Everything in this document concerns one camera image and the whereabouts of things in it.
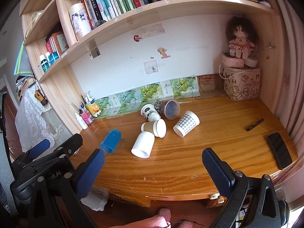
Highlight grape print tissue pack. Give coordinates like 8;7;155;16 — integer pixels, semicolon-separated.
116;88;141;114
94;94;122;117
138;83;164;103

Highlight brown paper cup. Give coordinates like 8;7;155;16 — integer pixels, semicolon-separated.
141;119;167;139

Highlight person's pink trouser leg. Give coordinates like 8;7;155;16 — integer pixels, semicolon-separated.
108;214;168;228

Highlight yellow orange print pack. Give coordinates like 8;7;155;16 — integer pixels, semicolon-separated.
85;100;102;118

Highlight plain white cup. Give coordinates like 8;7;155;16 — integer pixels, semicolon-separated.
131;131;155;158

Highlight white round device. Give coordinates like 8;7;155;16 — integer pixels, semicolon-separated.
244;56;258;68

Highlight white paper sheet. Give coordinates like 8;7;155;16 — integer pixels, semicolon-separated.
80;189;109;211

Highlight white lace cloth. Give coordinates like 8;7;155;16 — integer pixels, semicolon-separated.
15;85;67;153

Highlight small white bottle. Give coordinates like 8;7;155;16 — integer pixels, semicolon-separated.
74;112;88;130

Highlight blue plastic cup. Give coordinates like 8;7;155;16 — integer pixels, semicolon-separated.
100;129;122;154

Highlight square paper sticker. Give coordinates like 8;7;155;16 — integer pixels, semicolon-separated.
143;61;158;74

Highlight row of books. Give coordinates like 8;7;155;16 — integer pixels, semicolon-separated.
80;0;182;30

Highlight brown wooden door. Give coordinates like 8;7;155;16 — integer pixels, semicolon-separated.
0;85;23;158

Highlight white leaf print cup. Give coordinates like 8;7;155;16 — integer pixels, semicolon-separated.
141;104;161;122

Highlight white capped teal bottle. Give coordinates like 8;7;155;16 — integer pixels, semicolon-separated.
39;55;51;74

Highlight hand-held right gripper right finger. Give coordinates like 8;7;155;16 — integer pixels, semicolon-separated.
202;148;279;228

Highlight grey checkered paper cup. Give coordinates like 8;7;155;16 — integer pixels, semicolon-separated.
173;111;200;138

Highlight brown haired rag doll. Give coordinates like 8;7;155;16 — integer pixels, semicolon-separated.
224;16;259;60

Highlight thin white cord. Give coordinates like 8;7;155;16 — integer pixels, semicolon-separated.
24;10;46;39

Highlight pink can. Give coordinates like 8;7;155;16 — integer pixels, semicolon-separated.
80;110;95;125

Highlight pink small box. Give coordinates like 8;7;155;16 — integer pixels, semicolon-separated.
222;53;245;68

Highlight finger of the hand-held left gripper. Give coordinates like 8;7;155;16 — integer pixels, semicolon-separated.
49;133;83;158
22;139;51;159

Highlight pink curtain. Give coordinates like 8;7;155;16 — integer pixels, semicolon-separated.
271;0;304;195

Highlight orange book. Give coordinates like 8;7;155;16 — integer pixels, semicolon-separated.
51;31;69;54

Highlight white printed canister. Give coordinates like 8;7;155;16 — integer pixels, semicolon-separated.
69;3;92;41

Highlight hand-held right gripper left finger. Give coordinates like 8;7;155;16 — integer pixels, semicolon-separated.
28;148;105;228

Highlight brown printed card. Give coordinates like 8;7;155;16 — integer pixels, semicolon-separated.
196;74;226;99

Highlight red book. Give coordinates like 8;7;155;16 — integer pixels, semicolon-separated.
45;37;55;55

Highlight taped paper note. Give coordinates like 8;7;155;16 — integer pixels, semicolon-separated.
137;24;166;36

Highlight wooden bookshelf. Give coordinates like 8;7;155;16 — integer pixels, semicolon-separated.
19;0;287;136

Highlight black smartphone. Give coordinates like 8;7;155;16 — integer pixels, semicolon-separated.
266;132;292;170

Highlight clear dark lidded cup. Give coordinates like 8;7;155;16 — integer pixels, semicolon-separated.
154;99;180;120

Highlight pink slipper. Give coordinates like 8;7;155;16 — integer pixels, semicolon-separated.
175;220;195;228
158;208;172;222

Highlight white cable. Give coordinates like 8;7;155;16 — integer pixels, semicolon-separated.
219;43;276;79

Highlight black marker pen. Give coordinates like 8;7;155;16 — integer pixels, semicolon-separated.
246;118;264;131

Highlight beige printed storage box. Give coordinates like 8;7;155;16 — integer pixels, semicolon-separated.
223;66;261;101

